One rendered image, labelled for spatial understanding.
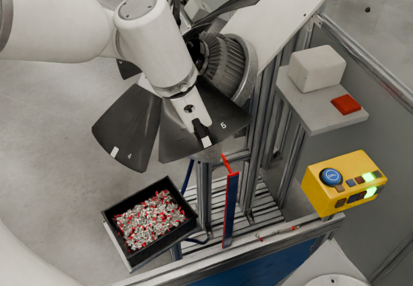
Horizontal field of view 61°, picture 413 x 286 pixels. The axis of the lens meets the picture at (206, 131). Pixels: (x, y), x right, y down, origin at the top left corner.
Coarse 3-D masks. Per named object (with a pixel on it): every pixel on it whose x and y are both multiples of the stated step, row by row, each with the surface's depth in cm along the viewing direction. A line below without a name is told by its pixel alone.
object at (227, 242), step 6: (234, 180) 69; (228, 186) 71; (234, 186) 71; (228, 192) 72; (234, 192) 73; (228, 198) 74; (234, 198) 75; (228, 204) 76; (234, 204) 77; (228, 210) 78; (234, 210) 79; (228, 216) 80; (228, 222) 82; (228, 228) 84; (228, 234) 87; (228, 240) 89; (228, 246) 92
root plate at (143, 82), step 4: (144, 76) 99; (140, 80) 99; (144, 80) 99; (140, 84) 100; (144, 84) 100; (148, 84) 99; (144, 88) 100; (148, 88) 100; (152, 88) 100; (152, 92) 100; (160, 96) 100
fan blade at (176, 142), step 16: (208, 96) 84; (224, 96) 83; (176, 112) 82; (208, 112) 80; (224, 112) 79; (240, 112) 78; (160, 128) 81; (176, 128) 79; (208, 128) 77; (240, 128) 75; (160, 144) 79; (176, 144) 77; (192, 144) 76; (160, 160) 77; (176, 160) 76
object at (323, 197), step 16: (336, 160) 86; (352, 160) 86; (368, 160) 86; (304, 176) 87; (320, 176) 82; (352, 176) 82; (384, 176) 83; (304, 192) 89; (320, 192) 82; (336, 192) 80; (352, 192) 80; (320, 208) 84; (336, 208) 83
